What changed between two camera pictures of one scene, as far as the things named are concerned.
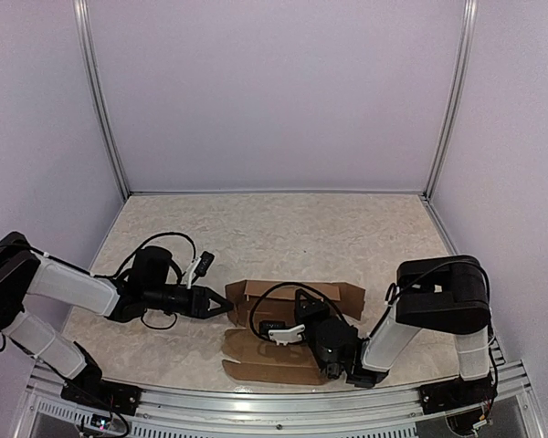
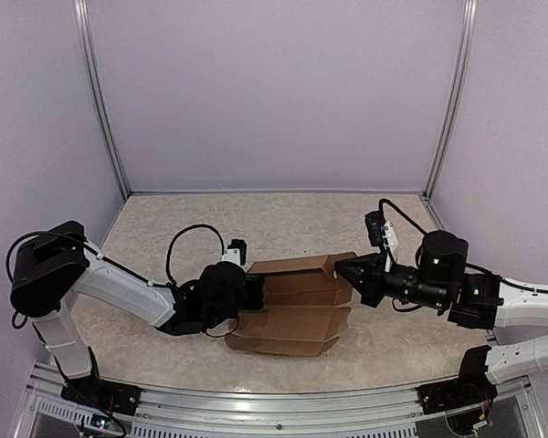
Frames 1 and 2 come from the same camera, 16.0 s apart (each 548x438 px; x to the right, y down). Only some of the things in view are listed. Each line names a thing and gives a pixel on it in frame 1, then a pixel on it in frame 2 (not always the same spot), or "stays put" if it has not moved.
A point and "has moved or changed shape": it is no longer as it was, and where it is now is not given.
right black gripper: (317, 310) -> (370, 284)
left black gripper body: (184, 307) -> (254, 301)
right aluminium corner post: (453, 98) stays put
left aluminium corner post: (92, 78) stays put
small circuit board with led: (100, 422) stays put
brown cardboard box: (257, 307) has moved or changed shape
